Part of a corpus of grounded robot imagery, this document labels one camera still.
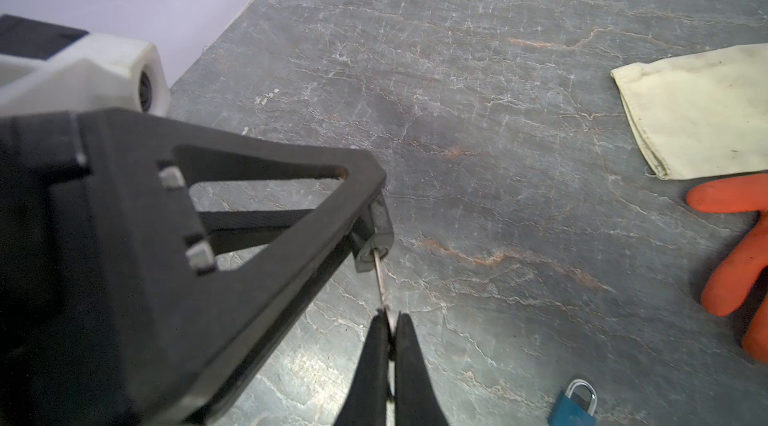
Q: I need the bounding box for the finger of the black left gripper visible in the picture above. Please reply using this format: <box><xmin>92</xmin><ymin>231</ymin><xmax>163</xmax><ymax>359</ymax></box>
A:
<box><xmin>198</xmin><ymin>209</ymin><xmax>312</xmax><ymax>255</ymax></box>
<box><xmin>77</xmin><ymin>109</ymin><xmax>386</xmax><ymax>424</ymax></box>

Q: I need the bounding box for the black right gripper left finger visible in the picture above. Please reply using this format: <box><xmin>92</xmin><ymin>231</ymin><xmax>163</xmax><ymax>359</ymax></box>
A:
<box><xmin>334</xmin><ymin>310</ymin><xmax>390</xmax><ymax>426</ymax></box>

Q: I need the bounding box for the cream work glove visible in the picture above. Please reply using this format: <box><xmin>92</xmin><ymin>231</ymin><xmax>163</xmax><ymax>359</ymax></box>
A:
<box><xmin>610</xmin><ymin>44</ymin><xmax>767</xmax><ymax>180</ymax></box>

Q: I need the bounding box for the black padlock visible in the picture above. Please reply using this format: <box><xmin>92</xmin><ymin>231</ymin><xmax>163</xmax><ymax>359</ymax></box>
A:
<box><xmin>350</xmin><ymin>192</ymin><xmax>395</xmax><ymax>273</ymax></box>

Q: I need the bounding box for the red rubber glove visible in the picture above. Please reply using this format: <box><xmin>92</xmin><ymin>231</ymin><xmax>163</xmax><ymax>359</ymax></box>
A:
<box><xmin>685</xmin><ymin>172</ymin><xmax>768</xmax><ymax>364</ymax></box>

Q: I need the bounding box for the large blue padlock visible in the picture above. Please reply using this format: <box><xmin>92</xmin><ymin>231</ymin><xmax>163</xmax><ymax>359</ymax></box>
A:
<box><xmin>548</xmin><ymin>378</ymin><xmax>598</xmax><ymax>426</ymax></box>

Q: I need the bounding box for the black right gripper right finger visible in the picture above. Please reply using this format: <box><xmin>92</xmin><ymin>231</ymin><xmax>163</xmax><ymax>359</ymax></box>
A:
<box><xmin>394</xmin><ymin>313</ymin><xmax>448</xmax><ymax>426</ymax></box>

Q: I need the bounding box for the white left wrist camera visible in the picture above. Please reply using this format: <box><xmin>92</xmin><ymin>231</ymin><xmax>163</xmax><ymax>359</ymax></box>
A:
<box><xmin>1</xmin><ymin>14</ymin><xmax>170</xmax><ymax>117</ymax></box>

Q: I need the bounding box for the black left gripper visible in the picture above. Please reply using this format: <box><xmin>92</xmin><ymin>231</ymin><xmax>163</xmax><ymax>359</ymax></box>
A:
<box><xmin>0</xmin><ymin>113</ymin><xmax>145</xmax><ymax>426</ymax></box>

